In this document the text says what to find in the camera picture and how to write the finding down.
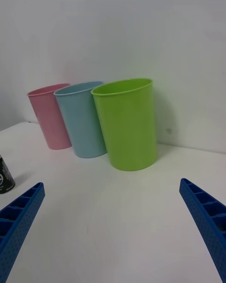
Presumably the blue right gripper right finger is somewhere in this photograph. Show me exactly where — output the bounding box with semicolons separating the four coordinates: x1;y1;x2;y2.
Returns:
179;178;226;283

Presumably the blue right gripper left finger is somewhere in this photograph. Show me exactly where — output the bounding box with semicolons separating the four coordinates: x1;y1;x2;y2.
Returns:
0;182;46;283

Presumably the black drink can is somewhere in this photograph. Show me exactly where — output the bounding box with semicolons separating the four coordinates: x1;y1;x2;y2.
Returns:
0;155;16;195

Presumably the pink plastic bin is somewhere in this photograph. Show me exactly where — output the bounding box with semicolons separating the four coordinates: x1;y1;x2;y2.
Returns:
26;83;73;150

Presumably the pale blue plastic bin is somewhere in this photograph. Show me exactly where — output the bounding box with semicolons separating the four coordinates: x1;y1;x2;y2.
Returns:
53;81;108;158

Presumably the green plastic bin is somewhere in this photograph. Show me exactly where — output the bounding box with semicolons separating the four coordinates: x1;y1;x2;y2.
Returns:
90;77;158;172

